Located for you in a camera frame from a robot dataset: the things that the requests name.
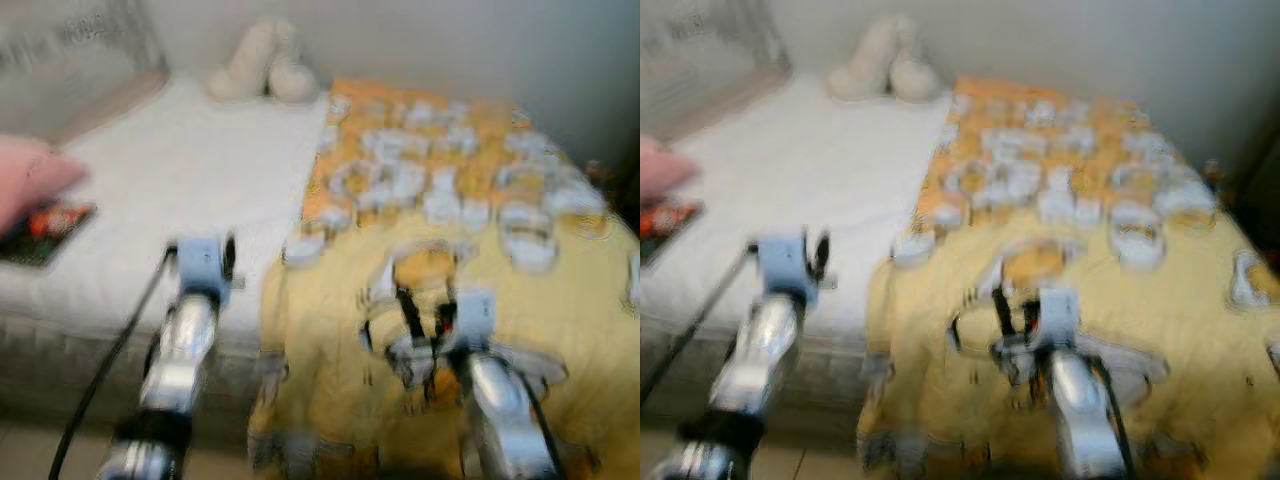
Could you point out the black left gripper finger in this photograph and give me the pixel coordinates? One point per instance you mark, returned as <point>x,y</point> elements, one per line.
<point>820,257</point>
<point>230,260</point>

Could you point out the yellow cartoon print blanket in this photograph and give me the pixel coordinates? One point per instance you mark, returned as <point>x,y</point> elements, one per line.
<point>1170,330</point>
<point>560,330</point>

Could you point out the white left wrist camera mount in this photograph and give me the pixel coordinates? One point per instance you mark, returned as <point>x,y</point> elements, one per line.
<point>200,268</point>
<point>783,265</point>

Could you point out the dark book with red cover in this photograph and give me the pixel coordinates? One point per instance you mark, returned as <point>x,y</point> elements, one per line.
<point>45,232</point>
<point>665,225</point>

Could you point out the cream plush toy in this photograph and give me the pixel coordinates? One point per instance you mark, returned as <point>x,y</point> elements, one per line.
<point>880,70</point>
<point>260,70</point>

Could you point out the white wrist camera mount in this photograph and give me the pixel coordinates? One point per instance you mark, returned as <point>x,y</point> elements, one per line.
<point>475,320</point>
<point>783,265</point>
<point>200,268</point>
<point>1057,318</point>

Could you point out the pink sheep print pillow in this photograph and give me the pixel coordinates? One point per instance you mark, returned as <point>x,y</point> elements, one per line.
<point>662,172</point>
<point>35,180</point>

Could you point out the white quilted mattress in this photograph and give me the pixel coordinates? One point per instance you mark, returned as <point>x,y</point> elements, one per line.
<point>180,180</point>
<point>790,180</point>

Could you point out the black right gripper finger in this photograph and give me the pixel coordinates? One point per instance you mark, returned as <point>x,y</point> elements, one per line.
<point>1002,312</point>
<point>409,315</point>

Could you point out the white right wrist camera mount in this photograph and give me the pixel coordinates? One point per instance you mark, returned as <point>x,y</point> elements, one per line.
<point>475,320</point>
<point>1057,318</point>

